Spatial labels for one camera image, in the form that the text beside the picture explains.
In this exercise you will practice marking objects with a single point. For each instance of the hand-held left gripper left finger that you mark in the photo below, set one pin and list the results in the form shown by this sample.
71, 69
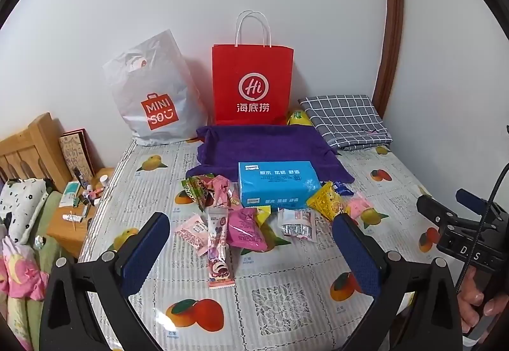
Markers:
147, 251

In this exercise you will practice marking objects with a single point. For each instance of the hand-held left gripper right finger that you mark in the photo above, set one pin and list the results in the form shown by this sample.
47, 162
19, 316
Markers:
358, 255

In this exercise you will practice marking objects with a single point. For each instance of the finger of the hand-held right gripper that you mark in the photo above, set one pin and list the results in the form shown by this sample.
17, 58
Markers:
471, 198
433, 210

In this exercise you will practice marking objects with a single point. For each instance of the small white pink packet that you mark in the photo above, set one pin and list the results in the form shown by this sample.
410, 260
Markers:
191, 233

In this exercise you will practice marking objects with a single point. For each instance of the light pink snack packet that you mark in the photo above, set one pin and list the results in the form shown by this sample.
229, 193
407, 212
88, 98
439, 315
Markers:
358, 204

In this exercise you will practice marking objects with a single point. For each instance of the yellow snack packet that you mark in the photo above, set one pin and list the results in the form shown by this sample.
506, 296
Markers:
326, 200

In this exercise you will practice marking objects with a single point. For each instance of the silver white snack packet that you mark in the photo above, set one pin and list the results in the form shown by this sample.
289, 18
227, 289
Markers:
296, 224

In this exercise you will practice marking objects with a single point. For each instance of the blue snack packet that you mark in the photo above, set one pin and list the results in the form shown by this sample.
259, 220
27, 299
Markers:
342, 188

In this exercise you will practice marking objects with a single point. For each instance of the green snack packet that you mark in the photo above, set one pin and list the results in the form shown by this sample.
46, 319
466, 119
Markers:
195, 190

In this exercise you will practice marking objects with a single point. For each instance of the pink crinkled snack packet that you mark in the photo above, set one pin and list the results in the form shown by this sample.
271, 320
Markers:
224, 192

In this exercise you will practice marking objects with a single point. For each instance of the small yellow red packet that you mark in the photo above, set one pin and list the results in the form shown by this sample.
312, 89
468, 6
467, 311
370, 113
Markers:
262, 214

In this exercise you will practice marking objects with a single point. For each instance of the person's right hand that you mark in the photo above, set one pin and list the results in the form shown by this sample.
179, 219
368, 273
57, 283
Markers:
473, 299

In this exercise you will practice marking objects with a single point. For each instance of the small pink bottle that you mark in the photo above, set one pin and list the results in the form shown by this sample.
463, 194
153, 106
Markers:
94, 192

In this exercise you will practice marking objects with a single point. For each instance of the white squeezed tube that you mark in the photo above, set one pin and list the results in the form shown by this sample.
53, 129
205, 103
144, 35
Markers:
73, 217

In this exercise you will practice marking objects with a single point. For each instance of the wooden nightstand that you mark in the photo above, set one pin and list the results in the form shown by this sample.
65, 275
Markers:
67, 233

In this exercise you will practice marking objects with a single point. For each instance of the small white bottle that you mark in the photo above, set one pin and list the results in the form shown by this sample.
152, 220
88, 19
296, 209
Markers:
103, 180

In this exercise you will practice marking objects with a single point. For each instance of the fruit print tablecloth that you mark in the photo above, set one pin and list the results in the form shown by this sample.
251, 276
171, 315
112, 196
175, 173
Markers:
278, 295

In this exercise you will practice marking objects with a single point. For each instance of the green blanket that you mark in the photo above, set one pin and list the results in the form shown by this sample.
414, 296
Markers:
47, 255

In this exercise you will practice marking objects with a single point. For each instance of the blue tissue pack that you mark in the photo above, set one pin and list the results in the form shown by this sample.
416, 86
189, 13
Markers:
278, 184

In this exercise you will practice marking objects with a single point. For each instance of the patterned book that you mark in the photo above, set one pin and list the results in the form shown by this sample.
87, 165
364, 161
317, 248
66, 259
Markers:
77, 154

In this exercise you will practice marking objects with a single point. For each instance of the grey checked cloth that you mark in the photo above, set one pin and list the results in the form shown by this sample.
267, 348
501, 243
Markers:
344, 120

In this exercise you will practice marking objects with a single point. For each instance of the pink star cloth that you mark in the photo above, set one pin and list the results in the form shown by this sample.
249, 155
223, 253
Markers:
22, 271

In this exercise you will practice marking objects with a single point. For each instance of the white dotted pillow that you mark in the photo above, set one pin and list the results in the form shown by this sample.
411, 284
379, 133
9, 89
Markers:
22, 208

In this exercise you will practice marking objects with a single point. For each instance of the purple towel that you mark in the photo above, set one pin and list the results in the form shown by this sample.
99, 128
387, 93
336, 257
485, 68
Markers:
258, 144

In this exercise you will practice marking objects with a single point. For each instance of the yellow green snack bag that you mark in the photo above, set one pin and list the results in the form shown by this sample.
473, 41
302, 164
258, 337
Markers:
298, 118

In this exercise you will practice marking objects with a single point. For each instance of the wooden headboard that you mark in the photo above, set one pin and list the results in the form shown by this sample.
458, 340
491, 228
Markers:
28, 148

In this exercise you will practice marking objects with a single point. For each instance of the white plastic shopping bag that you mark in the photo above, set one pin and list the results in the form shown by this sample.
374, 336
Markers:
159, 80

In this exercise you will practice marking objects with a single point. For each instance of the red paper bag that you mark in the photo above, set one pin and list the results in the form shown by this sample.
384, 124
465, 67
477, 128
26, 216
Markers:
252, 69

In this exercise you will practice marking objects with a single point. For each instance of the brown wooden door frame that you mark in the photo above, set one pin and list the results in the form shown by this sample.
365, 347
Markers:
391, 17

